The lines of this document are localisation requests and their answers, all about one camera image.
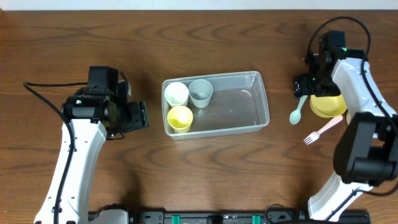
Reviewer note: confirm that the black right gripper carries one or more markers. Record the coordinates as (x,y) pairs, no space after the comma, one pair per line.
(301,88)

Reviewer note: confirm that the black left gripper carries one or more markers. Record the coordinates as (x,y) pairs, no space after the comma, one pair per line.
(138,115)

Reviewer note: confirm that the yellow plastic bowl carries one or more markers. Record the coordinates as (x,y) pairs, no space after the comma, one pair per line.
(328,106)

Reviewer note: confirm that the yellow plastic cup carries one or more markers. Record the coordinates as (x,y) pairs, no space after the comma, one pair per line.
(180,118)

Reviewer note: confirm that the cream plastic cup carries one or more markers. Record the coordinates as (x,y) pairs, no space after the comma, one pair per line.
(176,94)

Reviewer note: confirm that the grey plastic cup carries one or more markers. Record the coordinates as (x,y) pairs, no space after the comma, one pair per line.
(200,92)

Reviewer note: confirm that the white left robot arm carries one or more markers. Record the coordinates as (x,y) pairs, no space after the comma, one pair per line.
(97,112)

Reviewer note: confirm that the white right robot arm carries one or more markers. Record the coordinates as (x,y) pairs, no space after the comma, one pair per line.
(366,155)

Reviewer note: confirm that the clear plastic container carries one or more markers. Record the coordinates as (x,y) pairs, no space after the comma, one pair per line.
(238,105)

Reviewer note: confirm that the mint green plastic spoon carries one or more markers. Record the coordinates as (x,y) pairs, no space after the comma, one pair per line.
(295,116)

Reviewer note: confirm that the pink plastic fork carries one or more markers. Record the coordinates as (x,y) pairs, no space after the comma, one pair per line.
(316,134)

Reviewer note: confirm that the white plastic bowl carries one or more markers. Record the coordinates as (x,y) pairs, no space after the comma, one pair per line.
(348,119)

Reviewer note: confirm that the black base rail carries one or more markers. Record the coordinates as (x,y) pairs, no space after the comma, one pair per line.
(274,215)

